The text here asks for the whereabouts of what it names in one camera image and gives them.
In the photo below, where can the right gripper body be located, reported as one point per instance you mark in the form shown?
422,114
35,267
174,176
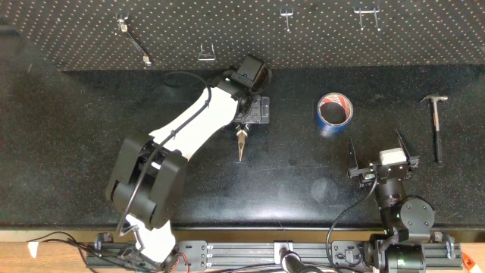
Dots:
396,172

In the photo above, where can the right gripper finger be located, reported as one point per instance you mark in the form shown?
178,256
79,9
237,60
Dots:
352,159
403,146

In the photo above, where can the roll of blue tape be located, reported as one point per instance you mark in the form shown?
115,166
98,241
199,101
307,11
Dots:
326,126

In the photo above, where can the black and white pliers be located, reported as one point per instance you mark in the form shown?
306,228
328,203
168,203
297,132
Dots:
241,146

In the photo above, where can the wrench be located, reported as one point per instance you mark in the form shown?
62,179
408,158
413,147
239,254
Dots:
134,42

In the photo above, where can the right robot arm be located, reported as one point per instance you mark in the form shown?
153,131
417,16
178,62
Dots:
417,216

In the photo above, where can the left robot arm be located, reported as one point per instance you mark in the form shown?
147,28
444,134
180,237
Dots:
197,121

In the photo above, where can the black pegboard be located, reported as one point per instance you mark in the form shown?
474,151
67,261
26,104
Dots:
242,34

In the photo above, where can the hammer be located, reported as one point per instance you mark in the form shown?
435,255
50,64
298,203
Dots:
436,117

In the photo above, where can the orange plastic piece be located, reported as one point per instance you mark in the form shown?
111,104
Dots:
468,263

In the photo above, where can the metal hook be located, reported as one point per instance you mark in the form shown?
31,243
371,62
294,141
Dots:
360,19
121,16
287,21
206,58

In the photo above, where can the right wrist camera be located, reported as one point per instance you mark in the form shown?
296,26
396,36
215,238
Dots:
392,156

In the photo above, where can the mounting rail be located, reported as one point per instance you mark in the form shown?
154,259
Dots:
242,256

